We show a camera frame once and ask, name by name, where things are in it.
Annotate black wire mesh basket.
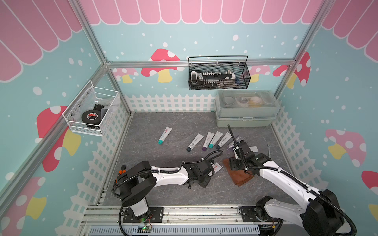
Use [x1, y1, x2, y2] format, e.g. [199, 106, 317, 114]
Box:
[188, 56, 251, 90]

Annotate silver purple Protetix toothpaste tube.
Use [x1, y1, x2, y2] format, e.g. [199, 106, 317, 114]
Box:
[227, 136, 244, 150]

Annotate green plastic storage box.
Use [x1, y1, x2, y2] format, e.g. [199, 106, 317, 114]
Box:
[215, 90, 280, 127]

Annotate far left green cap tube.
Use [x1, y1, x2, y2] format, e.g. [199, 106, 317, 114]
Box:
[158, 127, 172, 145]

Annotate white dark cap toothpaste tube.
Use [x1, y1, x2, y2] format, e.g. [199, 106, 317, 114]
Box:
[187, 134, 204, 152]

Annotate orange black pliers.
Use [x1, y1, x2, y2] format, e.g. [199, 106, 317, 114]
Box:
[114, 164, 126, 185]

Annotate small silver wrench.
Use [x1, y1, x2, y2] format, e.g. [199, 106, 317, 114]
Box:
[267, 144, 271, 157]

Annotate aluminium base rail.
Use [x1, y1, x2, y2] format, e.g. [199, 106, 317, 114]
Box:
[79, 206, 325, 236]

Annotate white R&O purple cap tube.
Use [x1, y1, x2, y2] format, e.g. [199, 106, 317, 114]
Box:
[202, 132, 215, 151]

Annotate brown cloth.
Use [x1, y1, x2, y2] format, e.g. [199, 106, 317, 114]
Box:
[222, 159, 254, 187]

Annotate black tape roll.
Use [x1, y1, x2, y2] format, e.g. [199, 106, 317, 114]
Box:
[81, 110, 102, 125]

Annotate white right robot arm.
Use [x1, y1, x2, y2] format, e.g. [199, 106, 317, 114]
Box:
[229, 141, 357, 236]

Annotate white wire basket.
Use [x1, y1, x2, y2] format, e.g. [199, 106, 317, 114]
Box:
[62, 81, 121, 137]

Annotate white green cap toothpaste tube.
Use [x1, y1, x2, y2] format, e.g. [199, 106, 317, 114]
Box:
[209, 131, 223, 148]

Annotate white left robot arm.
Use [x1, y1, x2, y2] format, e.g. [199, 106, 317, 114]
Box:
[111, 159, 215, 218]

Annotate white pink cap toothpaste tube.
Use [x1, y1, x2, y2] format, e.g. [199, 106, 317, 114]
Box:
[212, 163, 222, 173]

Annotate white R&O tube red scribble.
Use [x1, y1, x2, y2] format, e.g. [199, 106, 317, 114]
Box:
[216, 132, 231, 149]

